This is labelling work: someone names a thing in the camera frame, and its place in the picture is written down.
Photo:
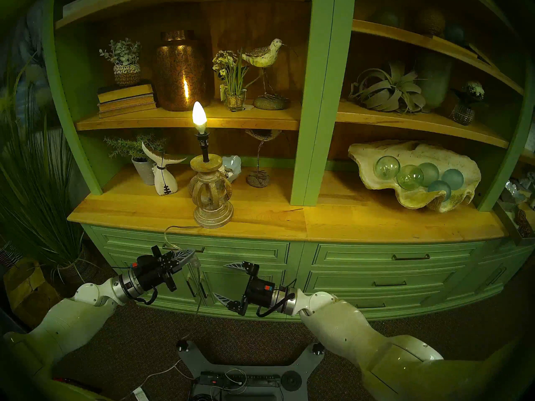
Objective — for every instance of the green glass vase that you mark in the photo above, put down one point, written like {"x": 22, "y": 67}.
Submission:
{"x": 434, "y": 82}

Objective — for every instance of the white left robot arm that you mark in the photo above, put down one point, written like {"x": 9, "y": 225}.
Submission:
{"x": 62, "y": 325}

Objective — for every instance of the striped woven basket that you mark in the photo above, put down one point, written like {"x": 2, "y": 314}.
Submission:
{"x": 10, "y": 256}

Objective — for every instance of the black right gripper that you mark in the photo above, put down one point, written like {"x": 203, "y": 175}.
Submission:
{"x": 259, "y": 293}

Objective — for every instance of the dark green ball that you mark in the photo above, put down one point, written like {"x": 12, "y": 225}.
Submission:
{"x": 388, "y": 19}

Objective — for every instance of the small plant in glass vase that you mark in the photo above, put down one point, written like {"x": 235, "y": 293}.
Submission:
{"x": 462, "y": 114}

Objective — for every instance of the dark teal ball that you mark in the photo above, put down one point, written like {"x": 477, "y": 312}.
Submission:
{"x": 453, "y": 34}

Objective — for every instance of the fern in grey pot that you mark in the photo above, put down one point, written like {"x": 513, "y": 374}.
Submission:
{"x": 144, "y": 170}

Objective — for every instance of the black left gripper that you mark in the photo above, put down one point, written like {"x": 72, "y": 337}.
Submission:
{"x": 154, "y": 275}

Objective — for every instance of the candle shaped light bulb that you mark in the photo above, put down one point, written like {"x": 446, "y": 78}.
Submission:
{"x": 199, "y": 114}

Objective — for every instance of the pale shell shaped dish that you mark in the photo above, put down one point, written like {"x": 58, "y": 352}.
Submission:
{"x": 233, "y": 164}

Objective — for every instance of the flowers in glass vase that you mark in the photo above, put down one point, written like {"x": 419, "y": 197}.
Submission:
{"x": 235, "y": 100}

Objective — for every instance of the dark tray of glass trinkets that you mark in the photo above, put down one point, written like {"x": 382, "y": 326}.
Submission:
{"x": 508, "y": 227}

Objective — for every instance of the green wooden shelf cabinet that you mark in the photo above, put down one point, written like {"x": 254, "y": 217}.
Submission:
{"x": 322, "y": 112}

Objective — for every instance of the tall grass plant in basket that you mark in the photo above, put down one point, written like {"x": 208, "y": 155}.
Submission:
{"x": 37, "y": 195}

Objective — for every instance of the frosted teal glass ball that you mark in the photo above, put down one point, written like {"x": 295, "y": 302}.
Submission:
{"x": 430, "y": 172}
{"x": 452, "y": 178}
{"x": 439, "y": 189}

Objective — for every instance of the wooden log block stool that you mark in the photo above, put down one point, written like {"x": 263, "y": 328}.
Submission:
{"x": 29, "y": 293}

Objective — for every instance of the white shorebird figurine on stone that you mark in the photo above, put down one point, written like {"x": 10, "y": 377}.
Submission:
{"x": 263, "y": 55}

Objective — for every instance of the blue white feather painting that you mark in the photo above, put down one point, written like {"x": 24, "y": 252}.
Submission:
{"x": 25, "y": 41}

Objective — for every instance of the carved wooden table lamp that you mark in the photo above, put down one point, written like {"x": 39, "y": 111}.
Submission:
{"x": 211, "y": 214}

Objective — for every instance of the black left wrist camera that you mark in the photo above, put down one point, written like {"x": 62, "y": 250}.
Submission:
{"x": 144, "y": 263}

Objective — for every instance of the black power strip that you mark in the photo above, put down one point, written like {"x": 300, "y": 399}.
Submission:
{"x": 255, "y": 380}

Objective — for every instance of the clear inline lamp switch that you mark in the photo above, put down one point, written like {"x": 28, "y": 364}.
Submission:
{"x": 195, "y": 262}

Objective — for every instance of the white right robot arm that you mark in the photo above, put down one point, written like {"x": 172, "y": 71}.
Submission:
{"x": 355, "y": 333}

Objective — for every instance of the white whale tail figurine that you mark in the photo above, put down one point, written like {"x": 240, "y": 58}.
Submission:
{"x": 164, "y": 183}

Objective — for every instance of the pale air plant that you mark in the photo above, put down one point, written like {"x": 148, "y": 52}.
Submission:
{"x": 388, "y": 93}

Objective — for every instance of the giant clam shell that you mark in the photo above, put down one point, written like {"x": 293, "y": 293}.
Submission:
{"x": 413, "y": 201}

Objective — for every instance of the succulent in woven pot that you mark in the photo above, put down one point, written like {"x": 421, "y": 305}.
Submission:
{"x": 126, "y": 74}

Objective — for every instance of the copper metal vase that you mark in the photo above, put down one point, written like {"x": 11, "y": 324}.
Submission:
{"x": 175, "y": 74}

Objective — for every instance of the clear green glass ball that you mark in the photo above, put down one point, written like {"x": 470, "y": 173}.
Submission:
{"x": 409, "y": 177}
{"x": 386, "y": 167}

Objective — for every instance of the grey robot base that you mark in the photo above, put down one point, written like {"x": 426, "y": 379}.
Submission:
{"x": 200, "y": 362}

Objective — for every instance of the brown shorebird figurine on stone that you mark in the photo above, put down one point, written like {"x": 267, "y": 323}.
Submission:
{"x": 258, "y": 179}

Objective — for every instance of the brown woven ball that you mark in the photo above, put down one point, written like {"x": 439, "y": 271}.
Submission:
{"x": 430, "y": 22}

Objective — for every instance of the white beach sign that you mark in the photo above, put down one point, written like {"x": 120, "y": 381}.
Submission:
{"x": 92, "y": 1}

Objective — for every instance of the thick old hardcover book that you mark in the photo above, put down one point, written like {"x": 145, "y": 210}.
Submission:
{"x": 125, "y": 93}

